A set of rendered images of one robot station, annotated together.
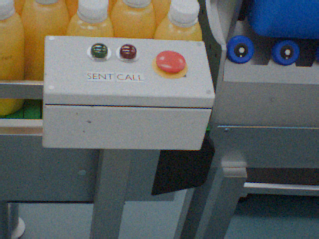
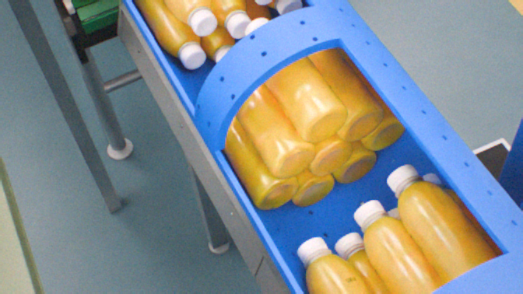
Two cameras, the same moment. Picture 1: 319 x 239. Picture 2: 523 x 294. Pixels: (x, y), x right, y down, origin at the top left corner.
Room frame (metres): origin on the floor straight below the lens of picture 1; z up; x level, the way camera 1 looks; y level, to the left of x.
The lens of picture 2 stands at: (0.93, -1.16, 1.95)
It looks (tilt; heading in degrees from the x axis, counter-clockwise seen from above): 56 degrees down; 83
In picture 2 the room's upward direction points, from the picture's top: 7 degrees counter-clockwise
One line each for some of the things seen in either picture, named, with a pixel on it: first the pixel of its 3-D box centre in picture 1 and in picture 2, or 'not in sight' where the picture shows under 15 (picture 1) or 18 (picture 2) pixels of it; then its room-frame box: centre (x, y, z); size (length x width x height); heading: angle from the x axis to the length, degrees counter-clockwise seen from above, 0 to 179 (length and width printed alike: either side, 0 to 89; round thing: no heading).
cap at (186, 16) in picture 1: (184, 8); not in sight; (0.77, 0.00, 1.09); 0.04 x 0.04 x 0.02
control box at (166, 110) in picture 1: (124, 92); not in sight; (0.63, 0.05, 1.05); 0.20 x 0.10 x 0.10; 104
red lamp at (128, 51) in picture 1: (128, 50); not in sight; (0.64, 0.05, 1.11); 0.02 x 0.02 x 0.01
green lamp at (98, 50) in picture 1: (99, 50); not in sight; (0.64, 0.09, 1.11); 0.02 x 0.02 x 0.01
